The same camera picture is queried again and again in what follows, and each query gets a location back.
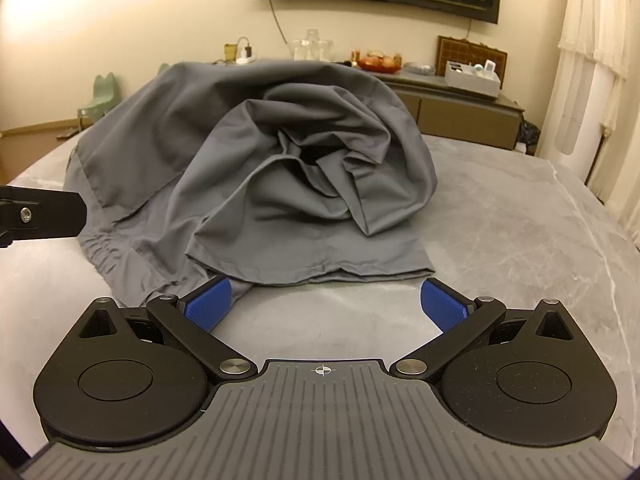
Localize small glass bottle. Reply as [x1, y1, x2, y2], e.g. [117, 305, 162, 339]
[235, 37, 258, 65]

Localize black bag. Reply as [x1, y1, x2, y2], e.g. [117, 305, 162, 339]
[517, 120, 541, 156]

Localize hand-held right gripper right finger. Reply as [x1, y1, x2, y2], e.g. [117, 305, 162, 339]
[390, 277, 576, 380]

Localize white storage box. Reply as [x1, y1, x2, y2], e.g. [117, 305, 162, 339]
[444, 60, 502, 99]

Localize green plastic chair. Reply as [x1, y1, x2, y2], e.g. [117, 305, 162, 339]
[76, 72, 121, 128]

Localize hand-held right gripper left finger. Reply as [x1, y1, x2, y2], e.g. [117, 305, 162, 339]
[67, 276, 258, 380]

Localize grey and brown sideboard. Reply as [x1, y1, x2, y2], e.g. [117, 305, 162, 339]
[215, 57, 526, 151]

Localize red fruit bowl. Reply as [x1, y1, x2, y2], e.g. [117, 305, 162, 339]
[356, 52, 402, 73]

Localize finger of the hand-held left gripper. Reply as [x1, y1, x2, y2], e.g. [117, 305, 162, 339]
[0, 186, 87, 249]

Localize grey pants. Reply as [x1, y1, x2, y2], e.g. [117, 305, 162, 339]
[65, 58, 439, 311]

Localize brown wooden frame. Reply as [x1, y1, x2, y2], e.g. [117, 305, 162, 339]
[436, 35, 508, 77]

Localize white tower air conditioner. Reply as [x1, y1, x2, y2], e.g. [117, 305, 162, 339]
[539, 57, 617, 182]

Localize grey wall cable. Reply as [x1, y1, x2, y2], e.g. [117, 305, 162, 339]
[268, 0, 291, 46]

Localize white lace cover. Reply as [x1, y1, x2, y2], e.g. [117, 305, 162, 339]
[557, 0, 632, 81]

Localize clear glassware set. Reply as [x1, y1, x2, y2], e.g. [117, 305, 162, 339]
[289, 28, 335, 62]

